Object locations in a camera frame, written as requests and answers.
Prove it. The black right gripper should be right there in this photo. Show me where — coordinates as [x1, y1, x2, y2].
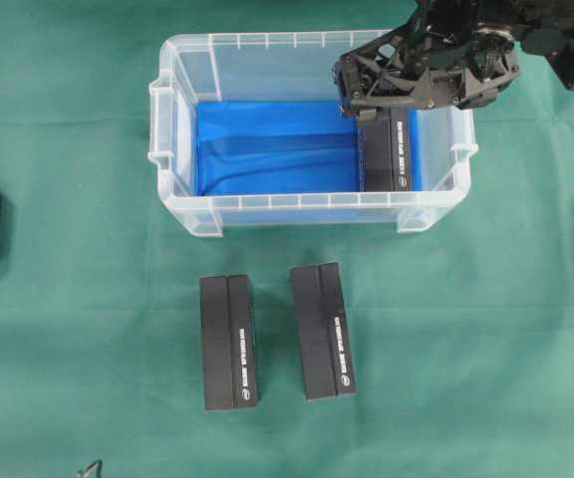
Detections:
[334, 1, 520, 122]

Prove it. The black camera box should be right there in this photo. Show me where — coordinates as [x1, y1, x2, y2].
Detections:
[290, 263, 358, 400]
[358, 109, 413, 192]
[199, 275, 260, 411]

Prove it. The clear plastic storage case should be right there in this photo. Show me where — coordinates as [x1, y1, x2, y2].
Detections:
[147, 30, 477, 238]

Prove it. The blue liner sheet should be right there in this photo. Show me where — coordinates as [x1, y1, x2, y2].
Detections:
[194, 102, 423, 196]

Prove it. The green table cloth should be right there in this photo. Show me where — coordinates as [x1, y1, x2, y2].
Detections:
[0, 1, 574, 477]

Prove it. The small metal bracket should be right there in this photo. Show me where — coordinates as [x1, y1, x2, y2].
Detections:
[75, 459, 104, 478]

